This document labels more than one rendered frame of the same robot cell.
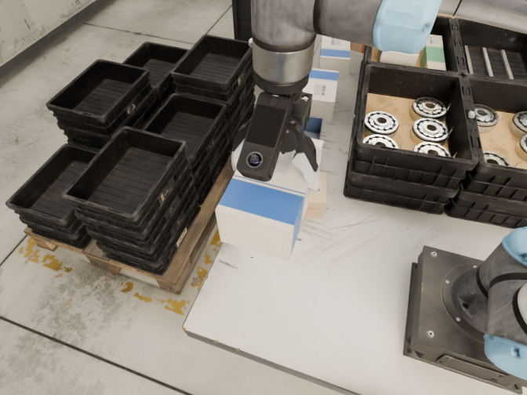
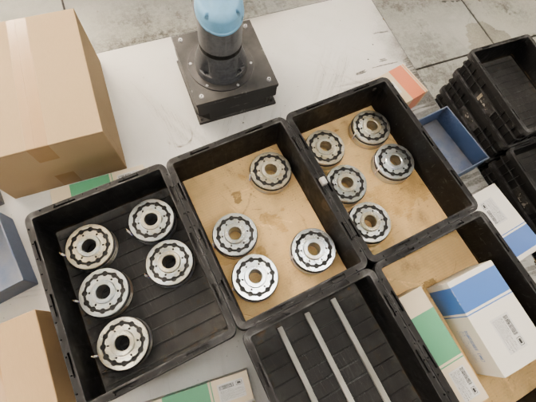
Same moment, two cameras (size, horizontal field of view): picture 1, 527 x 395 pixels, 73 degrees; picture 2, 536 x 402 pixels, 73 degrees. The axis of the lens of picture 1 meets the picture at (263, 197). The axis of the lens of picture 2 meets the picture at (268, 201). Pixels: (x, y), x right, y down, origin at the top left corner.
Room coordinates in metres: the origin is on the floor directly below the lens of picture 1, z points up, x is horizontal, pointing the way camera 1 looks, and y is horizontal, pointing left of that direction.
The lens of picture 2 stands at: (0.93, -0.92, 1.67)
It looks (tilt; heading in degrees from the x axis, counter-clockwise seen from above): 69 degrees down; 129
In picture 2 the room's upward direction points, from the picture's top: 12 degrees clockwise
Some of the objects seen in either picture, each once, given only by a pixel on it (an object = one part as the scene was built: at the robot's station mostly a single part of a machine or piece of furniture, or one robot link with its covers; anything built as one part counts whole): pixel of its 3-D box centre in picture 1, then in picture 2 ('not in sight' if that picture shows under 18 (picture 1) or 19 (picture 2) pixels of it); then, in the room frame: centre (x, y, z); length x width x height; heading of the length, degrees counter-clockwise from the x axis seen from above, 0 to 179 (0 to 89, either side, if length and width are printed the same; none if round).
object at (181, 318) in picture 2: not in sight; (135, 277); (0.69, -1.02, 0.87); 0.40 x 0.30 x 0.11; 166
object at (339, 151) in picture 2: (432, 154); (325, 147); (0.71, -0.47, 0.86); 0.10 x 0.10 x 0.01
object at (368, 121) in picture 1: (381, 122); (394, 161); (0.86, -0.36, 0.86); 0.10 x 0.10 x 0.01
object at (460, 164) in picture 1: (413, 110); (377, 162); (0.84, -0.43, 0.92); 0.40 x 0.30 x 0.02; 166
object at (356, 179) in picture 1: (397, 150); not in sight; (0.84, -0.43, 0.76); 0.40 x 0.30 x 0.12; 166
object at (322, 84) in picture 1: (319, 94); (491, 227); (1.16, -0.21, 0.75); 0.20 x 0.12 x 0.09; 169
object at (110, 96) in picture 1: (115, 124); not in sight; (1.43, 0.76, 0.37); 0.40 x 0.30 x 0.45; 161
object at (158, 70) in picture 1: (158, 88); not in sight; (1.81, 0.62, 0.31); 0.40 x 0.30 x 0.34; 161
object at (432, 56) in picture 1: (431, 59); (434, 345); (1.21, -0.62, 0.86); 0.24 x 0.06 x 0.06; 166
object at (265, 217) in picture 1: (273, 190); not in sight; (0.39, -0.02, 1.10); 0.20 x 0.12 x 0.09; 161
